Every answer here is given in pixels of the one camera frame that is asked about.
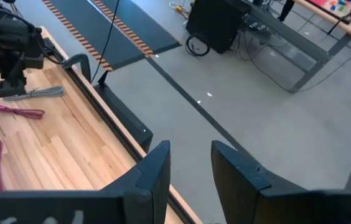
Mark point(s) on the grey power strip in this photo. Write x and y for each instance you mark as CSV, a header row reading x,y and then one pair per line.
x,y
256,26

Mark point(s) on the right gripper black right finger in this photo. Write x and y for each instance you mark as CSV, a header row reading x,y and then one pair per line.
x,y
287,208

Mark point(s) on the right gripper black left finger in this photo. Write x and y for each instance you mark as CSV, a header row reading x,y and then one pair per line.
x,y
69,208

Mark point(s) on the black table clamp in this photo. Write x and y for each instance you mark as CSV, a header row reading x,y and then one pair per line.
x,y
82,59

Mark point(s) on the black striped-edge floor mat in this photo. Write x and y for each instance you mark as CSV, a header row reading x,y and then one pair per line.
x,y
144,25
94,31

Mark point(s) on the black computer case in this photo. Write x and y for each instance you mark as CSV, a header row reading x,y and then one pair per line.
x,y
216,21

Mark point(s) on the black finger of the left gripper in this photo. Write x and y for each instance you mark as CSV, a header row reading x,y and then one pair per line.
x,y
10,88

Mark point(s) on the wooden top desk grey frame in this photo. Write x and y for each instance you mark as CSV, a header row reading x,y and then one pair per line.
x,y
325,54

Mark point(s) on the black aluminium rig frame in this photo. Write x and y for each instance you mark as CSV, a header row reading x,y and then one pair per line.
x,y
101,109

